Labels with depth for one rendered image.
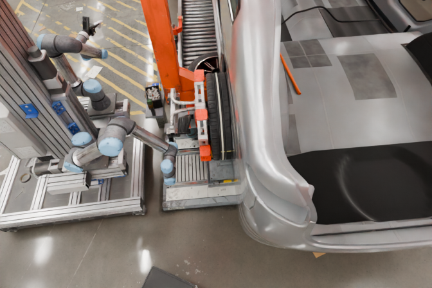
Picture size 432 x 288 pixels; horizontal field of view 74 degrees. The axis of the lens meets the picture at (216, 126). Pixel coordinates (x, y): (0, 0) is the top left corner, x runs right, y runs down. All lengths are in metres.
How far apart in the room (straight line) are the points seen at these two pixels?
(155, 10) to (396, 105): 1.79
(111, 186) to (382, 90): 2.33
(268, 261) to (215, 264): 0.43
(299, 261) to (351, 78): 1.51
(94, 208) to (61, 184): 0.51
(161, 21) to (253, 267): 2.03
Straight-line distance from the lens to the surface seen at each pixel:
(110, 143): 1.62
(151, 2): 2.10
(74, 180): 2.28
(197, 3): 4.62
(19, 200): 3.11
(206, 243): 2.63
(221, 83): 1.94
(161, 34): 2.22
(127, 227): 2.81
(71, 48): 2.15
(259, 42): 1.32
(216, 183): 2.63
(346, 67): 2.42
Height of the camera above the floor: 2.54
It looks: 53 degrees down
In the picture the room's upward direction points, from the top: 3 degrees counter-clockwise
